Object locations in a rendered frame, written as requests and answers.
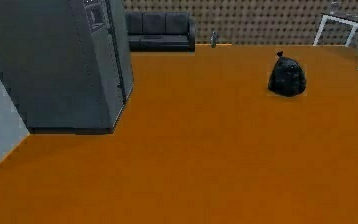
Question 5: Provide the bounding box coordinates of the clear glass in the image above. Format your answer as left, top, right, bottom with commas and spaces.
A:
329, 0, 341, 15

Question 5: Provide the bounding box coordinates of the dark grey fridge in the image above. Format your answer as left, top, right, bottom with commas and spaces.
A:
0, 0, 135, 135

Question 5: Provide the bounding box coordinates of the grey bottle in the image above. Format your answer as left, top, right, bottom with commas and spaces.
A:
210, 31, 219, 49

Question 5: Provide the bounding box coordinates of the white table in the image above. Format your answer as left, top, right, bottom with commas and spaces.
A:
312, 11, 358, 71

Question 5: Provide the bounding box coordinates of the black rubbish bag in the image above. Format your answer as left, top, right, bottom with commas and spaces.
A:
267, 50, 307, 98

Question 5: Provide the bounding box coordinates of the black sofa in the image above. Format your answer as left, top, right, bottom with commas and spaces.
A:
124, 11, 197, 53

